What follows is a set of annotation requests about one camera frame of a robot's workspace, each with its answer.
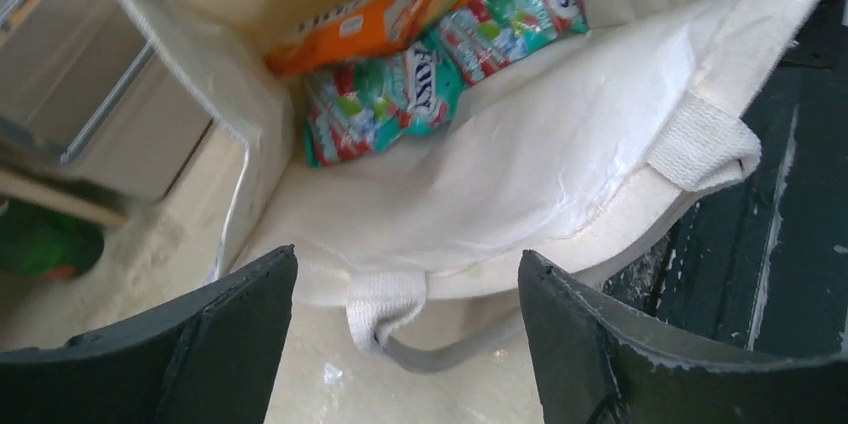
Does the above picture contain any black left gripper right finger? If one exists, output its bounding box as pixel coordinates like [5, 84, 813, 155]
[518, 250, 847, 423]

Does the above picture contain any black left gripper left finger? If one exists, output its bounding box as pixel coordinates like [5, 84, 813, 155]
[1, 246, 298, 423]

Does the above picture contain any beige canvas tote bag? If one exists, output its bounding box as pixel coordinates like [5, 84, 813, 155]
[117, 0, 819, 372]

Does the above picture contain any orange snack packet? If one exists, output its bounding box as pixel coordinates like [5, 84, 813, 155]
[263, 0, 469, 75]

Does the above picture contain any black mounting rail base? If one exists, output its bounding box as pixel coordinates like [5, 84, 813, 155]
[603, 0, 847, 358]

